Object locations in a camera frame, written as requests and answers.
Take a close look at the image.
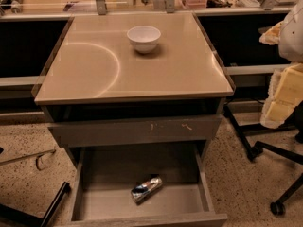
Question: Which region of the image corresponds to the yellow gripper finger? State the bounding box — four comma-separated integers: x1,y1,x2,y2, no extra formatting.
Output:
258,22,281,45
260,63,303,129

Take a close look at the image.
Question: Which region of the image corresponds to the crushed redbull can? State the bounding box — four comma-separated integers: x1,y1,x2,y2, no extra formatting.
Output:
131,176,163,204

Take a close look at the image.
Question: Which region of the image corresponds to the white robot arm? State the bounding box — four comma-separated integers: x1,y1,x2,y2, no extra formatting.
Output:
259,0,303,129

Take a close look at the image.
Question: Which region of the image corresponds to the grey drawer cabinet with counter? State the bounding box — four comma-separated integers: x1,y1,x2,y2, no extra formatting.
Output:
31,12,237,227

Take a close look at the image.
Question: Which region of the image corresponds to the open middle drawer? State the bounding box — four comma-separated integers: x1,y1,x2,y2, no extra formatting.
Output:
69,143,227,227

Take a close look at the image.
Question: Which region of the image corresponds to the closed top drawer front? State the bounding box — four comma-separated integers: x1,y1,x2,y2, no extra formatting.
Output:
49,114,222,148

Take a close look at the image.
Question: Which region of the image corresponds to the black office chair base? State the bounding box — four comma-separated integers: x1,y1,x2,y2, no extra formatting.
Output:
252,141,303,217

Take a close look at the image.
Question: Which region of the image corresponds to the white ceramic bowl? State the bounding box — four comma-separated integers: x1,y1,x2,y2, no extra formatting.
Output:
127,26,161,54

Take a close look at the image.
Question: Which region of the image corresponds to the metal rod on floor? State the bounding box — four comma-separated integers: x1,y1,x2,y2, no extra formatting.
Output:
0,149,56,171

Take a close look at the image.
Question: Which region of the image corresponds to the black stand leg left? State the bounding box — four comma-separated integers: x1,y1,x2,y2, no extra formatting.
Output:
0,182,70,227

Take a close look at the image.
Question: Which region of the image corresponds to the black table frame leg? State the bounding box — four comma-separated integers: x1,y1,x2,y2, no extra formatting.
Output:
223,105,302,163

